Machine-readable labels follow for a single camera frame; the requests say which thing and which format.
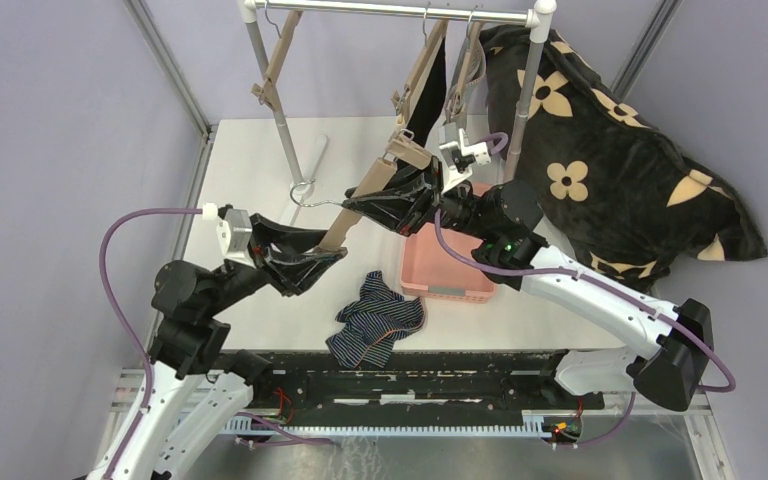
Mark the black floral blanket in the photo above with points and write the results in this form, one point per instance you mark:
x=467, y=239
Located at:
x=629, y=199

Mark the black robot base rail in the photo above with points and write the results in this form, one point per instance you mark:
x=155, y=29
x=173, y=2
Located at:
x=414, y=389

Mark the dark blue striped underwear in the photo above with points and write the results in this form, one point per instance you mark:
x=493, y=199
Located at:
x=372, y=324

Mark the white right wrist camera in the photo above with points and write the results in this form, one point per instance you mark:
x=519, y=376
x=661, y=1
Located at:
x=459, y=155

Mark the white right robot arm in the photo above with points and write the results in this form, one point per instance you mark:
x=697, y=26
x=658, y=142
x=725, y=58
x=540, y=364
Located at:
x=665, y=349

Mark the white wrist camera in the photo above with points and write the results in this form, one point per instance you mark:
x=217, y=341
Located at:
x=459, y=155
x=234, y=231

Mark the pink plastic basket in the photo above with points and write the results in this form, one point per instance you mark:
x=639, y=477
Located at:
x=427, y=270

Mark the beige hanger of striped underwear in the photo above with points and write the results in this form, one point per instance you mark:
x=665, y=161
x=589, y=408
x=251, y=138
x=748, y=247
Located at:
x=403, y=157

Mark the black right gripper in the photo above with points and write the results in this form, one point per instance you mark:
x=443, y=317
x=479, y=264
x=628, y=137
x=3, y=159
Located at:
x=409, y=204

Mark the beige hanger of grey underwear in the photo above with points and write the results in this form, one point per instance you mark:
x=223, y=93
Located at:
x=463, y=79

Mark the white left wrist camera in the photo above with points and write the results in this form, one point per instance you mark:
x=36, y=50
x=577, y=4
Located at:
x=234, y=231

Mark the beige hanger of black underwear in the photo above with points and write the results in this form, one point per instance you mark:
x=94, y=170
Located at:
x=406, y=99

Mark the black underwear beige waistband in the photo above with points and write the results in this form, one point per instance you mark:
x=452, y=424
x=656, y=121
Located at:
x=427, y=101

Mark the grey striped underwear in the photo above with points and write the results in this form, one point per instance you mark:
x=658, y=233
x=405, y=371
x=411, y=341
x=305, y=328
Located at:
x=470, y=86

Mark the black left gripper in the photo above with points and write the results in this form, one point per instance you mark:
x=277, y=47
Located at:
x=292, y=273

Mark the empty beige clip hanger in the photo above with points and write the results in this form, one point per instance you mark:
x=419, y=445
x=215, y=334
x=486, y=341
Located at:
x=266, y=92

